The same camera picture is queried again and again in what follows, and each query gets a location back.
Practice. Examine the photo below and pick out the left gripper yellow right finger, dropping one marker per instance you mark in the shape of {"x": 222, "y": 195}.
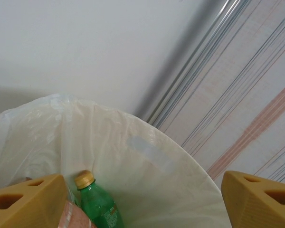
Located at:
{"x": 263, "y": 204}

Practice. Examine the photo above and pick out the brown Nescafe coffee bottle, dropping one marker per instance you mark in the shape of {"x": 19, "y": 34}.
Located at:
{"x": 73, "y": 216}

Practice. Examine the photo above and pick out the small green soda bottle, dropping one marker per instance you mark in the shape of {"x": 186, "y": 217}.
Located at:
{"x": 97, "y": 204}

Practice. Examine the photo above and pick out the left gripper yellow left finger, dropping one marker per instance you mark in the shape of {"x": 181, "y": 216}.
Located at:
{"x": 26, "y": 204}

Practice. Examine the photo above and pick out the striped enclosure side panel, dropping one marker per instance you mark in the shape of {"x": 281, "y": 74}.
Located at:
{"x": 240, "y": 95}

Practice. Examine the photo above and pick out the white bag lined bin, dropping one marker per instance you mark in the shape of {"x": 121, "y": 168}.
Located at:
{"x": 61, "y": 133}

